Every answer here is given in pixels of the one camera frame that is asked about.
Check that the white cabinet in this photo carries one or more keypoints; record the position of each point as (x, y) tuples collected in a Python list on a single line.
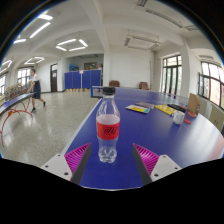
[(204, 106), (217, 116)]

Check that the white mug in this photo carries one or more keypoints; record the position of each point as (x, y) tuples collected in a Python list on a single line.
[(178, 117)]

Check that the brown armchair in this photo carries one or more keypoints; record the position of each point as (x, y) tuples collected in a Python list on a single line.
[(114, 83), (144, 85)]

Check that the ceiling lights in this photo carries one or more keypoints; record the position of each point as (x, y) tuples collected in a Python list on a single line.
[(40, 30)]

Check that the shelf unit with boxes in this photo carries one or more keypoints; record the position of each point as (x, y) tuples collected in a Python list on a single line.
[(13, 90)]

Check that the table tennis net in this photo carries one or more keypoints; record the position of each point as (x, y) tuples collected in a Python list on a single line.
[(96, 92)]

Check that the tall black-framed window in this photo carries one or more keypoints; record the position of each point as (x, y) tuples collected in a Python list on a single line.
[(172, 75)]

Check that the person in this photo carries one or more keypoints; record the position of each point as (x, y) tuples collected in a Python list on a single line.
[(36, 87)]

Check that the brown cardboard box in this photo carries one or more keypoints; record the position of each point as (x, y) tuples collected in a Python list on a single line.
[(193, 102)]

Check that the blue table tennis table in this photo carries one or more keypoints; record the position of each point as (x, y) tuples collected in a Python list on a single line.
[(13, 101)]

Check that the clear bottle with red label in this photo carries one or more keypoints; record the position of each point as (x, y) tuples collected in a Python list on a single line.
[(108, 130)]

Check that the dark door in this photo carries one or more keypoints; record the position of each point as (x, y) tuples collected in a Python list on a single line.
[(54, 78)]

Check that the black table tennis paddle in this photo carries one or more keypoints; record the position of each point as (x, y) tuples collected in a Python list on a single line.
[(177, 107)]

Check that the blue folding partition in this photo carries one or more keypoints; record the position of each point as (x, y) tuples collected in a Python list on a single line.
[(83, 78)]

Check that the wide black-framed window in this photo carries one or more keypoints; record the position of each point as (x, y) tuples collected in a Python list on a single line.
[(213, 85)]

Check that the red table tennis paddle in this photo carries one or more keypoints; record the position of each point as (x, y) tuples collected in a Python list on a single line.
[(192, 114)]

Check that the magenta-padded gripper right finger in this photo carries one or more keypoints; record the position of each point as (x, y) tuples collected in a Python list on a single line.
[(165, 165)]

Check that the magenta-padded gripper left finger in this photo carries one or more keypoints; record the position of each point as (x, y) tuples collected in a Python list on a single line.
[(56, 165)]

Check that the yellow booklet with blue border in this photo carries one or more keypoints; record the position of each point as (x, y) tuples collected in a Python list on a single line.
[(138, 109)]

